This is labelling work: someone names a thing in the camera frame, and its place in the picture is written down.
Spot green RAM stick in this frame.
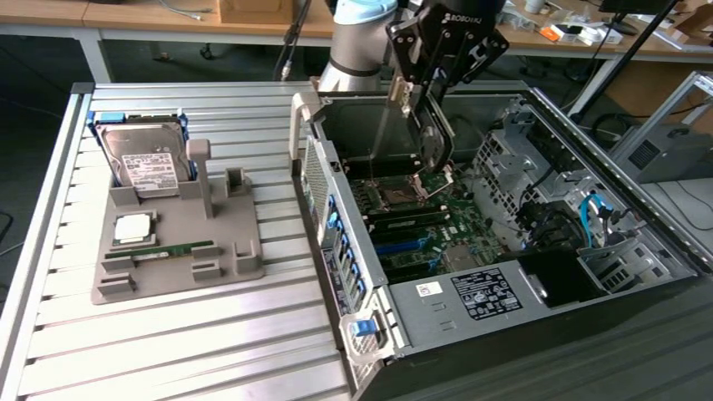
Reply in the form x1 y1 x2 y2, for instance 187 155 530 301
105 241 215 262

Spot light blue disk wire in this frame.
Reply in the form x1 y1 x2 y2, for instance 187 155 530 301
577 190 614 251

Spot folded cardboard packaging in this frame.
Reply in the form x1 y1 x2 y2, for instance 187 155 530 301
670 3 713 47

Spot hard disk in blue carrier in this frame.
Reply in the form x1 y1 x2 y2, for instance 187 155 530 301
86 109 193 200

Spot wooden desk white frame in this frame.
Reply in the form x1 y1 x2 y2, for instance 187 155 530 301
0 0 713 84

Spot white loose cable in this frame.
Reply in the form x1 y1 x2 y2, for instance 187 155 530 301
157 0 214 21

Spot grey tower computer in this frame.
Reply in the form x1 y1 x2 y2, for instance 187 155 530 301
609 123 713 185

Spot black monitor stand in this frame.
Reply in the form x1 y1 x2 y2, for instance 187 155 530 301
598 0 640 35

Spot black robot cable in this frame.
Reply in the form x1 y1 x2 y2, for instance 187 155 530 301
279 0 314 81

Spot blue expansion slot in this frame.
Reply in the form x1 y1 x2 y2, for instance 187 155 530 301
373 236 429 256

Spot graphics card with metal bracket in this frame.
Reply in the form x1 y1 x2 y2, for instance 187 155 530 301
369 74 457 175

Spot white small boxes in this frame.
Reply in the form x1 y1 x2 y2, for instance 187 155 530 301
575 25 623 47

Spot silver CPU chip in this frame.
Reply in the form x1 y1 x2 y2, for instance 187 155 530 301
111 215 158 247

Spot aluminium profile frame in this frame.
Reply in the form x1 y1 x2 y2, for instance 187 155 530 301
639 69 713 139

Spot grey chipset heat sink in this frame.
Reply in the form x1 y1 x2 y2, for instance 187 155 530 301
442 246 485 272

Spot open metal socket cover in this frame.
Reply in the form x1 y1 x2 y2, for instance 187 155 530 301
410 165 462 198

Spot black power wire bundle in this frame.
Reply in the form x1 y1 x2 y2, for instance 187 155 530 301
514 199 586 251

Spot green motherboard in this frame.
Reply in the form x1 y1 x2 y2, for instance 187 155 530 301
347 173 519 283

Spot grey plastic parts rack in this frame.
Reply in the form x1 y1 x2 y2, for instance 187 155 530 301
90 139 267 306

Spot grey plastic disk bay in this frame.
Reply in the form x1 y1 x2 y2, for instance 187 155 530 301
575 236 700 293

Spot open black PC case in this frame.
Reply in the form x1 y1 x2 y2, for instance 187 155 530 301
287 81 713 401

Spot black labelled RAM stick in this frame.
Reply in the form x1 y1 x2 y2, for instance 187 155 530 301
369 210 450 231

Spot brown cardboard box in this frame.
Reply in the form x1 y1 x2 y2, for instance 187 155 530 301
215 0 295 25

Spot grey power supply unit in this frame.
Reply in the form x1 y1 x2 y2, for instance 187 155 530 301
386 261 550 350

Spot black stand pole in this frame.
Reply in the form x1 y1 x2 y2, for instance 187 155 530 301
566 0 684 124

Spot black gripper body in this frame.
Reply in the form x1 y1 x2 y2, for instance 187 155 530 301
421 0 506 39

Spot CPU socket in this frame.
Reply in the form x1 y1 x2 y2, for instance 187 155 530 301
377 182 425 211

